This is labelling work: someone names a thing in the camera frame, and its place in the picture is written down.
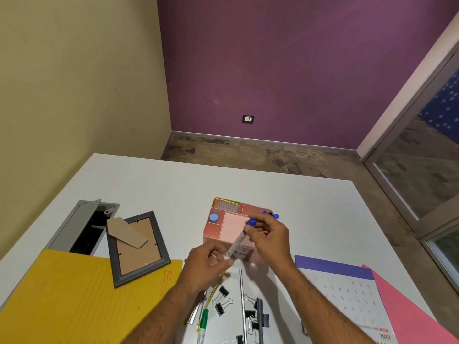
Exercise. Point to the person's right hand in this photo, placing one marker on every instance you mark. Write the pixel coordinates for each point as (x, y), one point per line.
(274, 243)

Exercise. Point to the person's left hand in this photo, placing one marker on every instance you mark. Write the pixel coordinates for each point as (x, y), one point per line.
(200, 263)

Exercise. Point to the person's left thumb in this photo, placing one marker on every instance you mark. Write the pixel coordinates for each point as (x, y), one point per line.
(224, 263)

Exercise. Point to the person's right thumb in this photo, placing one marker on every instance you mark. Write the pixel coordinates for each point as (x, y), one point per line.
(256, 231)

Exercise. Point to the person's left forearm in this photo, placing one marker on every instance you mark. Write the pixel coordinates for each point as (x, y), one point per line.
(168, 311)

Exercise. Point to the person's right forearm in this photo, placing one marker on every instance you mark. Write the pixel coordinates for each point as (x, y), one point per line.
(315, 304)

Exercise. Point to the pink desk organizer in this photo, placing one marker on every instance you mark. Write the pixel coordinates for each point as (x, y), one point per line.
(229, 227)

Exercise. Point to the yellow pencil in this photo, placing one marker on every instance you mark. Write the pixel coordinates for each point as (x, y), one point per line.
(212, 297)

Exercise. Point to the colourful sticky note pad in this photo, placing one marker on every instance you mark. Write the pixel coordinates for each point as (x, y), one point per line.
(226, 204)

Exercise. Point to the steel ruler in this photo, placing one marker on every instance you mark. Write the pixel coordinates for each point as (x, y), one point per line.
(243, 300)

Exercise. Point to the blue round cap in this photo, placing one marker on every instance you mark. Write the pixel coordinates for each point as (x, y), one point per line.
(213, 217)

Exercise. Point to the group of black binder clips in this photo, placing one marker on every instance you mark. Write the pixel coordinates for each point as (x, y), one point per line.
(219, 308)

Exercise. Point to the silver pen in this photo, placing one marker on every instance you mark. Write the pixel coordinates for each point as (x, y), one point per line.
(196, 308)

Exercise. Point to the green and white pen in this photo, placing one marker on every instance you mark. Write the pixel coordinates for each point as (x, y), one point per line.
(203, 324)

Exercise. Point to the white desk calendar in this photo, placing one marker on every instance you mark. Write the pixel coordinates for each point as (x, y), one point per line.
(344, 297)

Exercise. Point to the yellow file folder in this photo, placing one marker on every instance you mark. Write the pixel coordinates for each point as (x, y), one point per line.
(71, 300)

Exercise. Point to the pink file folder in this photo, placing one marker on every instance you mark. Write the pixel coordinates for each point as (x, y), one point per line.
(405, 311)

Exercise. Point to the aluminium glass door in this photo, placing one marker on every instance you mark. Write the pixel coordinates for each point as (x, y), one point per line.
(419, 164)

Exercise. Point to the grey picture frame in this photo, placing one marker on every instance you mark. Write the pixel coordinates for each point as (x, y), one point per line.
(136, 261)

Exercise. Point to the brown cardboard frame stand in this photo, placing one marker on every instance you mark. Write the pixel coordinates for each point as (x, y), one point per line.
(125, 232)

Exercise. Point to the black wall socket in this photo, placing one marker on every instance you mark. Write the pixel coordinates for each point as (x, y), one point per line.
(248, 119)

